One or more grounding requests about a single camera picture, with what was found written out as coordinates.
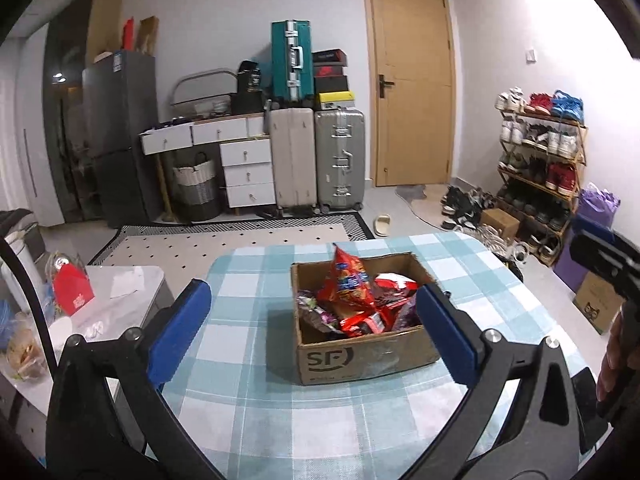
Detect white marble side table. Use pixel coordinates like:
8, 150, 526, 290
0, 265, 166, 411

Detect wooden door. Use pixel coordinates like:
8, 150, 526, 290
362, 0, 457, 188

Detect brown cardboard box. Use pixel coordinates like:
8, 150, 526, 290
291, 251, 441, 386

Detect teal suitcase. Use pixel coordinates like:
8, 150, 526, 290
271, 20, 315, 103

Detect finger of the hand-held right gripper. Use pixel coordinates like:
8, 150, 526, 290
570, 232, 640, 286

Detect large red snack bag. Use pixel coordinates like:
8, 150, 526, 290
320, 242, 381, 321

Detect tall black cabinet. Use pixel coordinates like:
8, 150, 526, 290
42, 0, 96, 223

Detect brown paper bag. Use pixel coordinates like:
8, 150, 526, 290
137, 16, 160, 56

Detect red snack packet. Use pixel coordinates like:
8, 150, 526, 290
340, 310, 396, 338

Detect black white patterned rug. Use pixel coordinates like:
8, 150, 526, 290
87, 210, 376, 268

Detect white drawer desk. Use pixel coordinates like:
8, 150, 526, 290
139, 115, 277, 211

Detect flat cardboard sheet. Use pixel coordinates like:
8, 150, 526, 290
86, 0, 123, 63

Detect beige suitcase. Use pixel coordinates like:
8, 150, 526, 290
269, 107, 318, 211

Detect white kettle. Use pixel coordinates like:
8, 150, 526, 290
0, 225, 46, 311

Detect black cable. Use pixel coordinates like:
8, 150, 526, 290
0, 237, 61, 376

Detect white wardrobe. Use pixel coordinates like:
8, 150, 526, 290
12, 25, 66, 228

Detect pile of shoes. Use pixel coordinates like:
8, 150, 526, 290
440, 186, 531, 263

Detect dark grey refrigerator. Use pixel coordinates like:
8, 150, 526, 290
81, 50, 163, 228

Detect white paper sheet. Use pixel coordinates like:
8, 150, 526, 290
110, 269, 146, 298

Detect dark cloth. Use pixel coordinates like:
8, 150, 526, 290
0, 208, 46, 241

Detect person's right hand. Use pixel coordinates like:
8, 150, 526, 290
595, 305, 632, 406

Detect large purple gummy packet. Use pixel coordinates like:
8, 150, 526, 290
296, 292, 346, 336

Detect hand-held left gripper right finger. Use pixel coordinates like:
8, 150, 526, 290
400, 282, 596, 480

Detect grey white laundry basket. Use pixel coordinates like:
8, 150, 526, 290
172, 152, 221, 221

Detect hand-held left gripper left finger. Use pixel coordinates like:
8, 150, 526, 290
46, 279, 226, 480

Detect silver suitcase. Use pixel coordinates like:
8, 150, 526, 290
314, 108, 366, 211

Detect arched mirror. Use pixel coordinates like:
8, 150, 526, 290
172, 67, 238, 111

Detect cat printed cardboard box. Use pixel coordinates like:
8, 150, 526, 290
572, 272, 626, 336

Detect wooden shoe rack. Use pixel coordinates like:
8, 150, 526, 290
497, 110, 588, 266

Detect small cardboard box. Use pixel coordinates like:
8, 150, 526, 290
480, 207, 521, 241

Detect black paper bag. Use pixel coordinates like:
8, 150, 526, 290
236, 60, 262, 93

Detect blue checked tablecloth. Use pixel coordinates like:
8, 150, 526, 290
145, 232, 601, 480

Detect clear snack jar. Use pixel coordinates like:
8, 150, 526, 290
7, 312, 51, 381

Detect purple gift bag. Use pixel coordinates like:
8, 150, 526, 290
554, 182, 621, 293

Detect grey beige doormat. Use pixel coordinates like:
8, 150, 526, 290
395, 185, 451, 228

